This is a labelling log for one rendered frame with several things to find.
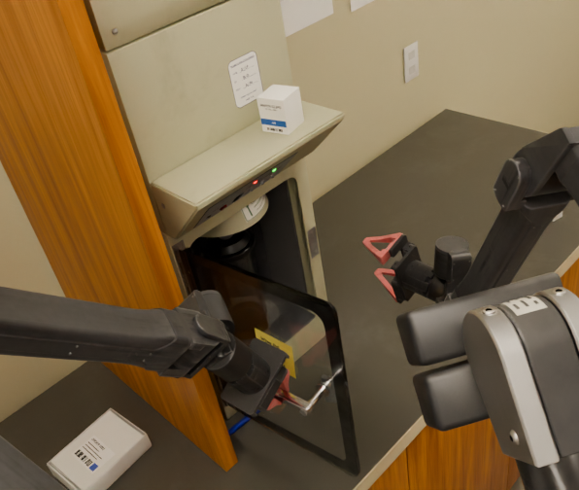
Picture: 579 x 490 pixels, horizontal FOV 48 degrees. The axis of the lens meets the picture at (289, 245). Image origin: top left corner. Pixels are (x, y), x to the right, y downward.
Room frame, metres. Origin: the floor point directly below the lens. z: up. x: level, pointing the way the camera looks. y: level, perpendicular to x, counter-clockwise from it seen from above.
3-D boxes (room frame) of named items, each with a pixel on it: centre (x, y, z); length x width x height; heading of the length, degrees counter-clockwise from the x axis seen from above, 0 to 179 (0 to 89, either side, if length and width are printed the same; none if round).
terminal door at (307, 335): (0.75, 0.07, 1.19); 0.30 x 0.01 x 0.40; 46
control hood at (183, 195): (0.92, 0.03, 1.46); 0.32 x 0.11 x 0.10; 129
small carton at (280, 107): (0.96, -0.03, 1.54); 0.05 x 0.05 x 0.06; 52
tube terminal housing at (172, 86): (1.06, 0.14, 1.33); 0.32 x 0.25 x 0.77; 129
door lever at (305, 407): (0.68, 0.03, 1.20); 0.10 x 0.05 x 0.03; 46
